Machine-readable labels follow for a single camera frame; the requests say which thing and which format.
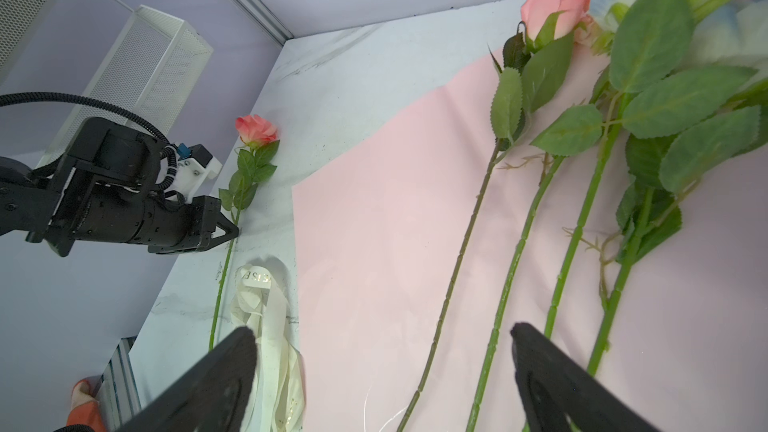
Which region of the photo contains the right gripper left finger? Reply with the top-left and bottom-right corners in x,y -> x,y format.
121,327 -> 258,432

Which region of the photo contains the cream peach fake rose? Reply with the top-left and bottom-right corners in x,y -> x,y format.
587,0 -> 767,374

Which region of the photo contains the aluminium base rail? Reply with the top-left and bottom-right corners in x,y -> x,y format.
95,337 -> 142,431

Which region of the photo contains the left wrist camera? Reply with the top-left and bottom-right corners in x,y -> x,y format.
169,143 -> 222,203

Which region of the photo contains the pink fake rose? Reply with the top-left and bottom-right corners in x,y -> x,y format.
208,114 -> 281,352
397,0 -> 589,432

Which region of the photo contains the pink purple wrapping paper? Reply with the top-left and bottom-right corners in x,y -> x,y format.
291,41 -> 768,432

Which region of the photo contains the cream printed ribbon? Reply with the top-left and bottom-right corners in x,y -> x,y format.
230,264 -> 306,432

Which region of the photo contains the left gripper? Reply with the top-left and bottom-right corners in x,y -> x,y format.
146,196 -> 240,254

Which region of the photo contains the white blue fake rose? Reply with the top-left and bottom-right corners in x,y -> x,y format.
521,0 -> 768,432

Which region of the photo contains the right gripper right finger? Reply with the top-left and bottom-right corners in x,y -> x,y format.
511,322 -> 656,431

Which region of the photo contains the orange rubber glove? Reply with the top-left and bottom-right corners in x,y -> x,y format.
66,379 -> 107,432

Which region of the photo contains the lower white mesh shelf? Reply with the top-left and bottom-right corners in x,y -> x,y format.
38,4 -> 215,166

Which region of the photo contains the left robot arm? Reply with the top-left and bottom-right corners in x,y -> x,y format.
1,92 -> 239,257

